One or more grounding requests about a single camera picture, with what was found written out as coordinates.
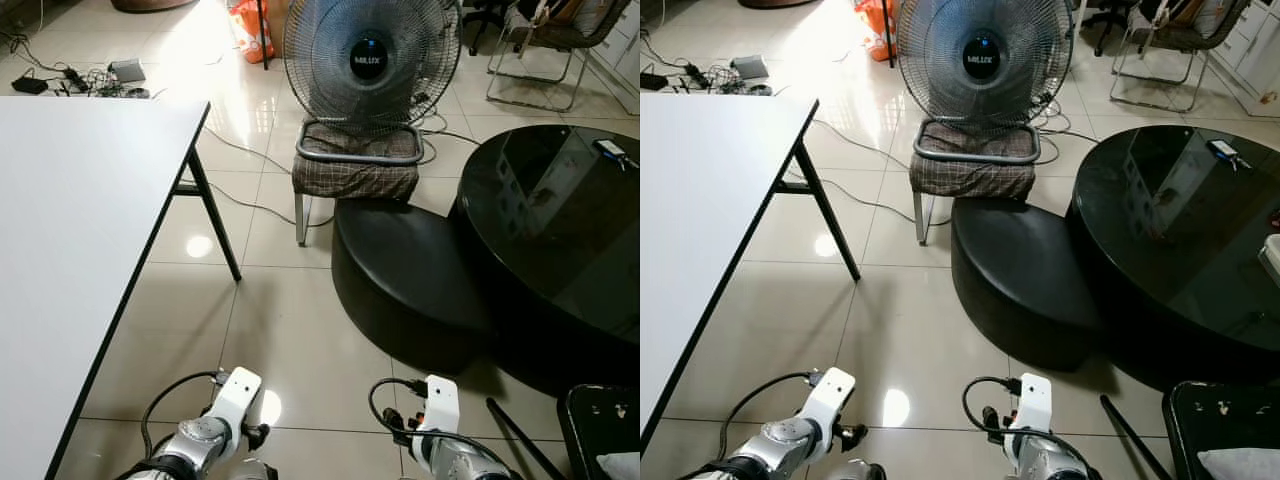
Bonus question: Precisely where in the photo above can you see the white cushion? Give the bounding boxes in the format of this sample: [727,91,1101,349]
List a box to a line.
[1197,447,1280,480]
[597,452,641,480]

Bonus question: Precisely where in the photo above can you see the black round floor fan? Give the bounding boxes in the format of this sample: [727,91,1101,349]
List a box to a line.
[896,0,1075,131]
[283,0,463,131]

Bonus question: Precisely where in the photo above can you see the black curved ottoman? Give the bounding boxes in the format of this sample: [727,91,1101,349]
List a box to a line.
[950,197,1106,373]
[331,198,498,376]

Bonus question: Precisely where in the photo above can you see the black round glass table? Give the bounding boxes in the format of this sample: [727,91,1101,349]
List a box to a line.
[455,125,641,396]
[1065,125,1280,393]

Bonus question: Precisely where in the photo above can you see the plaid cushioned metal stool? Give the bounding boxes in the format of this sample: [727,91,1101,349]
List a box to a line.
[292,118,426,248]
[908,117,1041,247]

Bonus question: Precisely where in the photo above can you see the metal frame folding chair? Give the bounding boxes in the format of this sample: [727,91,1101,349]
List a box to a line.
[486,0,633,113]
[1108,0,1251,114]

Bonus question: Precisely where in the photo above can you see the black slanted rod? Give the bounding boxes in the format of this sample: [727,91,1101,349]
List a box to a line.
[1100,394,1173,480]
[486,397,566,480]

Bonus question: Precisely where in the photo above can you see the black metal table leg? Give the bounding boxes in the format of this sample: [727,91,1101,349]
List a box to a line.
[773,98,862,283]
[172,103,243,283]

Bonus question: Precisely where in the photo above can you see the white drawer cabinet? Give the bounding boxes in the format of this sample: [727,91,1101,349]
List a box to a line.
[585,0,641,116]
[1205,0,1280,119]

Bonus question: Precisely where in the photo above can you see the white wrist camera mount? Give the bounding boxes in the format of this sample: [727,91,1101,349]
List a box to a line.
[205,367,263,441]
[415,375,460,436]
[797,367,857,441]
[1012,373,1053,433]

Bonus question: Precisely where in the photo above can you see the black office chair base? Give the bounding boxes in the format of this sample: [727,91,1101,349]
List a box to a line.
[1080,0,1136,56]
[462,0,511,46]

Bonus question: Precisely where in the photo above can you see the black chair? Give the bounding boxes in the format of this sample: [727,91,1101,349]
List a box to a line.
[557,383,641,480]
[1163,380,1280,480]

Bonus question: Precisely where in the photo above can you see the orange plastic bag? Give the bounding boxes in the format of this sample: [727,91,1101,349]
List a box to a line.
[228,0,276,64]
[853,0,899,63]

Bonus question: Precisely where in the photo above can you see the grey floor cable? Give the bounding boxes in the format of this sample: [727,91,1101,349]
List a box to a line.
[785,118,953,228]
[203,124,337,228]

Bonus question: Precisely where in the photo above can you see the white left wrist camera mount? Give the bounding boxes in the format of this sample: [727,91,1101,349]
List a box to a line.
[797,367,857,441]
[205,367,263,441]

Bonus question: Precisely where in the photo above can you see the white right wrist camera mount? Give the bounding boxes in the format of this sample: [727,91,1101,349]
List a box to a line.
[415,375,460,436]
[1012,373,1053,433]

